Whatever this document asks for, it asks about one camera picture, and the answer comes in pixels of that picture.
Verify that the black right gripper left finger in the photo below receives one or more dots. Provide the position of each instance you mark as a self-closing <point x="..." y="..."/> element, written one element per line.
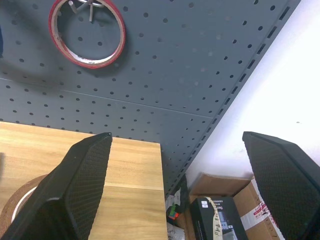
<point x="75" y="190"/>

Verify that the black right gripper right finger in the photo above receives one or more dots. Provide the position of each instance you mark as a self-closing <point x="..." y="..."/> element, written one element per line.
<point x="285" y="185"/>

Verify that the grey pegboard panel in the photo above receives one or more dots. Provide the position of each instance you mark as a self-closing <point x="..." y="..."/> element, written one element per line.
<point x="155" y="75"/>

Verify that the brown cardboard box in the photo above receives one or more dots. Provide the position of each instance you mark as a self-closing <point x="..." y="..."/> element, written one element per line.
<point x="247" y="207"/>

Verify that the brown tape roll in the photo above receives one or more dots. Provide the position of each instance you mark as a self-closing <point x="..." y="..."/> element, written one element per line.
<point x="15" y="202"/>

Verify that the black product box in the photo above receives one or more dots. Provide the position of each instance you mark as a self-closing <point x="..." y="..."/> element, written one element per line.
<point x="215" y="220"/>

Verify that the crumpled plastic packaging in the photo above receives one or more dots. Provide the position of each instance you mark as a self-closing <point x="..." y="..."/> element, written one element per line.
<point x="176" y="207"/>

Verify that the red tape roll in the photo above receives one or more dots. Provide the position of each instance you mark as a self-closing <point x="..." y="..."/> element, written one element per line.
<point x="86" y="60"/>

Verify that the silver metal peg hook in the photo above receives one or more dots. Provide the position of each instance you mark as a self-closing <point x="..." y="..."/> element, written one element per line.
<point x="86" y="6"/>

